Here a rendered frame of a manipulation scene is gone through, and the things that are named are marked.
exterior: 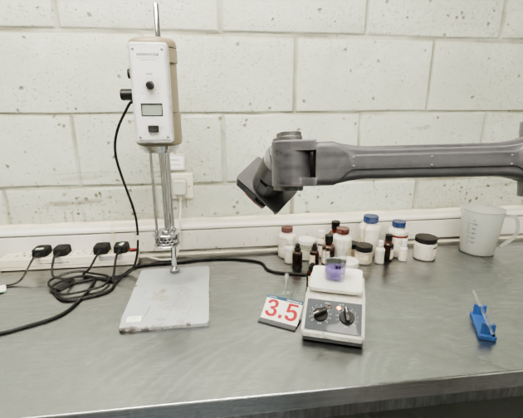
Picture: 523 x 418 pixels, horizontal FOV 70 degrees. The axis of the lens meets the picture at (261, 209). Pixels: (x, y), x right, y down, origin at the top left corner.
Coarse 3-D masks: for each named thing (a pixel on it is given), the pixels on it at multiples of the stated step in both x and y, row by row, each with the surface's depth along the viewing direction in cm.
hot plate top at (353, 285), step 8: (312, 272) 91; (320, 272) 91; (352, 272) 91; (360, 272) 91; (312, 280) 87; (320, 280) 87; (352, 280) 87; (360, 280) 87; (312, 288) 84; (320, 288) 84; (328, 288) 83; (336, 288) 83; (344, 288) 83; (352, 288) 83; (360, 288) 83
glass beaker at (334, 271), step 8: (328, 248) 88; (336, 248) 88; (344, 248) 87; (328, 256) 84; (336, 256) 84; (344, 256) 84; (328, 264) 85; (336, 264) 84; (344, 264) 85; (328, 272) 86; (336, 272) 85; (344, 272) 85; (328, 280) 86; (336, 280) 85; (344, 280) 86
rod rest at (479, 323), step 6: (474, 306) 87; (486, 306) 86; (474, 312) 87; (480, 312) 87; (474, 318) 86; (480, 318) 86; (474, 324) 84; (480, 324) 83; (486, 324) 80; (492, 324) 79; (480, 330) 81; (486, 330) 80; (480, 336) 80; (486, 336) 79
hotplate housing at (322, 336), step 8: (312, 296) 84; (320, 296) 84; (328, 296) 84; (336, 296) 83; (344, 296) 83; (352, 296) 83; (360, 296) 83; (304, 312) 82; (304, 320) 80; (304, 328) 79; (304, 336) 79; (312, 336) 78; (320, 336) 78; (328, 336) 78; (336, 336) 77; (344, 336) 77; (352, 336) 77; (360, 336) 76; (344, 344) 78; (352, 344) 77; (360, 344) 77
